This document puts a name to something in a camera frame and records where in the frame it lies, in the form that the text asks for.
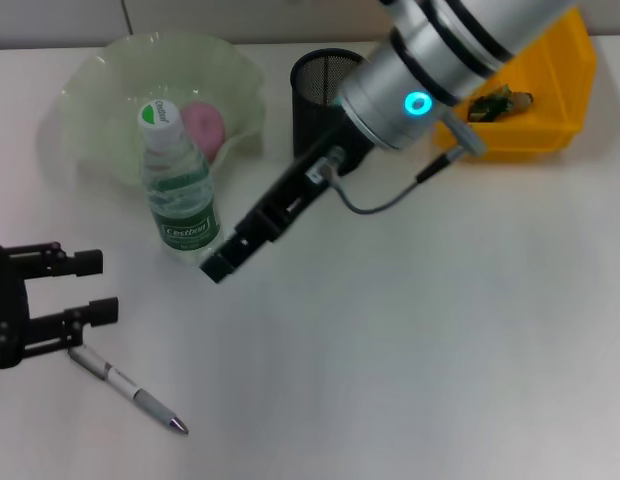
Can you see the green plastic wrapper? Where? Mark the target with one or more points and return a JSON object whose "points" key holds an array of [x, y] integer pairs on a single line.
{"points": [[495, 102]]}

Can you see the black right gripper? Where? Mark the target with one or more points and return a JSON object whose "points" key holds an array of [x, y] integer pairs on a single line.
{"points": [[310, 185]]}

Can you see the black mesh pen holder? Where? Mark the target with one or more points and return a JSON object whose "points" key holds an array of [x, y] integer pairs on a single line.
{"points": [[310, 125]]}

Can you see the green glass fruit plate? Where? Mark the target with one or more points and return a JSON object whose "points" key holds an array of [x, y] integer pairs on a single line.
{"points": [[115, 75]]}

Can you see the clear green-label water bottle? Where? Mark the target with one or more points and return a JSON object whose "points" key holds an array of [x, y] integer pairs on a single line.
{"points": [[182, 215]]}

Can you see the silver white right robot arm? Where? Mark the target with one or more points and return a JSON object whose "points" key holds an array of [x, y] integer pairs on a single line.
{"points": [[440, 50]]}

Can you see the yellow plastic bin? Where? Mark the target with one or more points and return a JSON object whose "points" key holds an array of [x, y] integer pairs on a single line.
{"points": [[540, 125]]}

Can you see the silver ballpoint pen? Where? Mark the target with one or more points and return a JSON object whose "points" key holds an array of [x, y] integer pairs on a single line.
{"points": [[125, 387]]}

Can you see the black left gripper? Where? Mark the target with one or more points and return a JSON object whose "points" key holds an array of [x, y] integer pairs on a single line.
{"points": [[5, 310]]}

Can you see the pink toy peach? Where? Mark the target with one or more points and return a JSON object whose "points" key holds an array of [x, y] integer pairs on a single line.
{"points": [[205, 127]]}

